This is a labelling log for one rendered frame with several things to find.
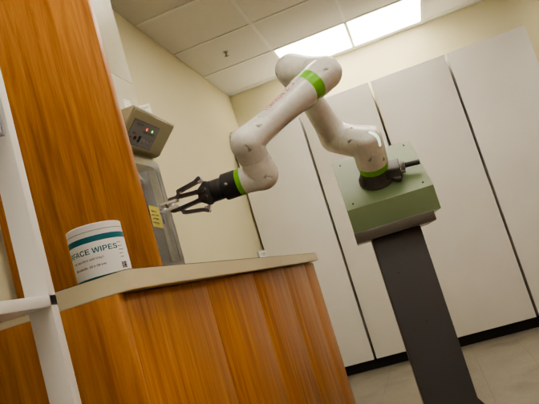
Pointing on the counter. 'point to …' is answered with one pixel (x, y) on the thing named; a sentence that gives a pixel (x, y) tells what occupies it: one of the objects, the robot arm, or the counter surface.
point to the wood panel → (69, 132)
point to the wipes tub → (98, 250)
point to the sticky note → (156, 216)
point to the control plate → (143, 134)
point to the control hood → (151, 124)
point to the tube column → (111, 39)
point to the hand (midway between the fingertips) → (170, 206)
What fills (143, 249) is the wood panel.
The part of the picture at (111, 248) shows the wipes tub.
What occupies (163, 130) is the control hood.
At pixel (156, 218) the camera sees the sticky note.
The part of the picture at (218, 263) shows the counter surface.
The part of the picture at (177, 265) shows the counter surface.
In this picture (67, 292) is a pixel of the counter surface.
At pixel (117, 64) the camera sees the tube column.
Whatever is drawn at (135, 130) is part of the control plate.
